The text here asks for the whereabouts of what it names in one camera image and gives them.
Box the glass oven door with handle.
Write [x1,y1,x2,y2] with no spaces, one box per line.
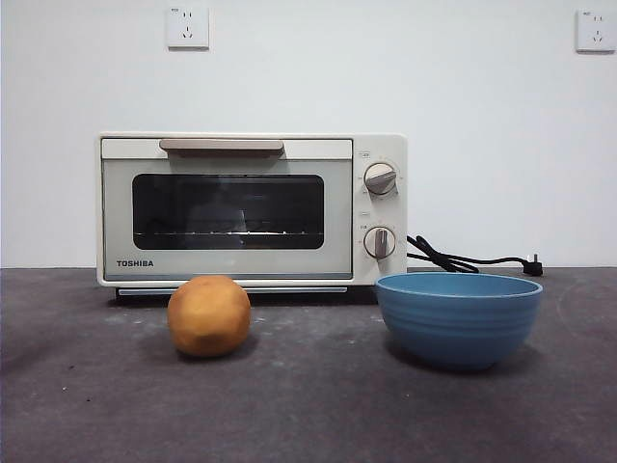
[100,138,355,281]

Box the brown potato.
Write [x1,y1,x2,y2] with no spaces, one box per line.
[167,274,253,359]

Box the blue ribbed bowl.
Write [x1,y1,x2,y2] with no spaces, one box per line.
[375,272,546,373]

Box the beige oven control knob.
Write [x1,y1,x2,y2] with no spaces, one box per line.
[363,162,399,197]
[362,226,397,260]

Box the metal oven crumb tray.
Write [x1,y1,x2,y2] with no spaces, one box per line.
[115,286,349,296]

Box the cream Toshiba toaster oven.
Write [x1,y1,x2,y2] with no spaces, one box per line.
[94,132,410,296]

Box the metal wire oven rack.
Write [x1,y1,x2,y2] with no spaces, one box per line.
[133,230,325,239]

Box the black oven power cable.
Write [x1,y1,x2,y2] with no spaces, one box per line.
[406,234,545,279]

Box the white wall socket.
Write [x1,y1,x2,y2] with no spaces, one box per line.
[575,8,617,54]
[167,6,211,51]

